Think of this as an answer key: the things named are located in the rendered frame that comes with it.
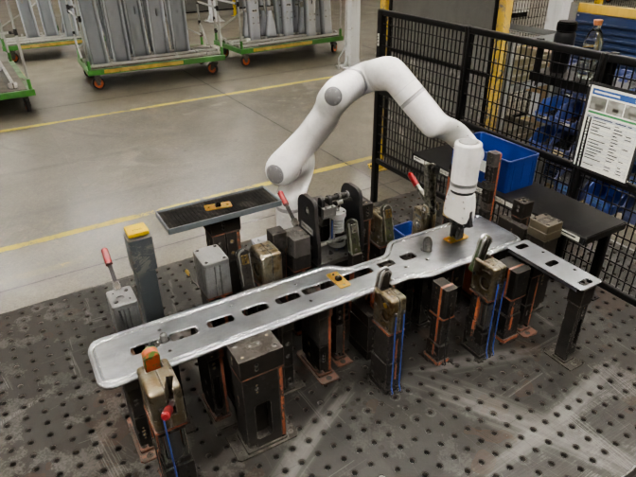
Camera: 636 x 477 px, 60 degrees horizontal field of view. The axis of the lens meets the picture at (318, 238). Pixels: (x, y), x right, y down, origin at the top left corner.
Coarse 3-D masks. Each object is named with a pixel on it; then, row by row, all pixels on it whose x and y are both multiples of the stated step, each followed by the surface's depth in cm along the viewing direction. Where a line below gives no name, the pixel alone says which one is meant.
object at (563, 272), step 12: (528, 240) 183; (516, 252) 177; (528, 252) 177; (540, 252) 177; (540, 264) 170; (564, 264) 170; (552, 276) 166; (564, 276) 164; (576, 276) 164; (588, 276) 164; (576, 288) 159; (588, 288) 159
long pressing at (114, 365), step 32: (448, 224) 193; (480, 224) 193; (384, 256) 175; (416, 256) 175; (448, 256) 175; (256, 288) 160; (288, 288) 161; (352, 288) 161; (160, 320) 148; (192, 320) 148; (256, 320) 148; (288, 320) 148; (96, 352) 138; (128, 352) 138; (160, 352) 137; (192, 352) 138
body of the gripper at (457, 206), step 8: (448, 192) 178; (456, 192) 173; (472, 192) 173; (448, 200) 178; (456, 200) 175; (464, 200) 172; (472, 200) 172; (448, 208) 179; (456, 208) 176; (464, 208) 173; (472, 208) 174; (448, 216) 180; (456, 216) 177; (464, 216) 174; (472, 216) 175
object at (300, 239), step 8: (288, 232) 174; (296, 232) 174; (304, 232) 174; (288, 240) 173; (296, 240) 170; (304, 240) 171; (288, 248) 175; (296, 248) 171; (304, 248) 173; (288, 256) 176; (296, 256) 173; (304, 256) 174; (288, 264) 178; (296, 264) 174; (304, 264) 176; (288, 272) 181; (296, 272) 176; (288, 296) 186; (296, 296) 181; (296, 328) 187
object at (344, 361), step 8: (344, 304) 168; (336, 312) 168; (344, 312) 170; (336, 320) 169; (336, 328) 171; (336, 336) 172; (336, 344) 174; (336, 352) 176; (344, 352) 180; (336, 360) 177; (344, 360) 177
